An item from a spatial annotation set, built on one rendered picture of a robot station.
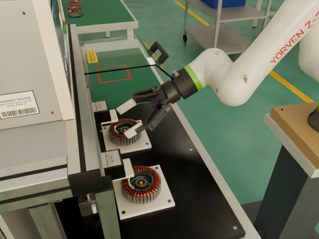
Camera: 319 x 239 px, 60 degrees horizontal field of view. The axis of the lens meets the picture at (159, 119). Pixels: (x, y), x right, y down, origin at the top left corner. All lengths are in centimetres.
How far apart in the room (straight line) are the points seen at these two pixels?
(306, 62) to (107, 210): 88
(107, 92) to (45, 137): 83
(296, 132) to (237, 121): 136
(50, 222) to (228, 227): 44
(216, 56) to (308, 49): 37
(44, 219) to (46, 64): 25
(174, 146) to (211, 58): 31
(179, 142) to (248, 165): 114
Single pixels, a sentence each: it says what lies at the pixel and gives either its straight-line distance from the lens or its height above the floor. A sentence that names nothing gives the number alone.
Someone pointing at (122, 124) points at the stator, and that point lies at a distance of 98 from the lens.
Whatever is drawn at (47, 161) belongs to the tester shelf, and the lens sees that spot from 44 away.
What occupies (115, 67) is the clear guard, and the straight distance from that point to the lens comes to 79.
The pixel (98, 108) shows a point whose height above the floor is 92.
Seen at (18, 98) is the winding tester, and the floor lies 117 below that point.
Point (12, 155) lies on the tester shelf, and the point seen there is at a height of 111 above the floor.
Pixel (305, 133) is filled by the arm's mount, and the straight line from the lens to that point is 110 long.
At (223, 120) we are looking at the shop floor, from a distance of 240.
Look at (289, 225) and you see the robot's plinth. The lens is 143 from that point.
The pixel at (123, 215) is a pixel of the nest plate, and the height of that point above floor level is 78.
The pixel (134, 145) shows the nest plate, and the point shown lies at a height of 78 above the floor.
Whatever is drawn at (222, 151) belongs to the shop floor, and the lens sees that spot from 210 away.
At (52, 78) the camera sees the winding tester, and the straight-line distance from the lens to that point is 47.
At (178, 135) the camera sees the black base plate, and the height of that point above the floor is 77.
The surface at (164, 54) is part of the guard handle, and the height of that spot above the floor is 106.
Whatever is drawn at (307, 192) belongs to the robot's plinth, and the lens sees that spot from 127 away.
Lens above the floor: 141
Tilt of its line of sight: 37 degrees down
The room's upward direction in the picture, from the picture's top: straight up
